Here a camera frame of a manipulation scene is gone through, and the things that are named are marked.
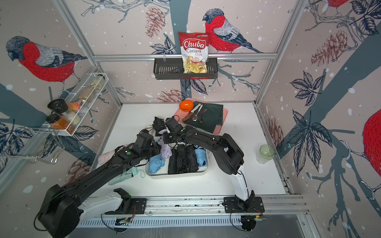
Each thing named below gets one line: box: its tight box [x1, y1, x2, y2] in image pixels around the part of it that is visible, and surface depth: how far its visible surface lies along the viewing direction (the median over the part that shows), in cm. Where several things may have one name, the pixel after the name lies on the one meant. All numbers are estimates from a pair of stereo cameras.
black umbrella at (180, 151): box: [176, 143, 187, 175], surface depth 85 cm
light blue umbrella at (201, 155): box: [193, 144, 208, 168], surface depth 89 cm
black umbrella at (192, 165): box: [186, 144, 199, 174], surface depth 87 cm
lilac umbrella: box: [156, 137, 173, 160], surface depth 87 cm
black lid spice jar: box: [47, 98, 69, 114], surface depth 63 cm
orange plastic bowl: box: [179, 100, 194, 113], surface depth 116 cm
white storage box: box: [144, 149, 210, 179], surface depth 84 cm
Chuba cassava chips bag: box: [178, 31, 210, 74], surface depth 85 cm
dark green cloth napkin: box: [183, 101, 224, 134], surface depth 113 cm
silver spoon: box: [192, 104, 203, 122], surface depth 113 cm
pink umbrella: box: [97, 149, 116, 165], surface depth 87 cm
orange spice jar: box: [45, 113, 76, 131], surface depth 62 cm
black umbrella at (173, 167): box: [167, 148, 179, 175], surface depth 85 cm
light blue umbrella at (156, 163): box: [148, 154, 166, 175], surface depth 85 cm
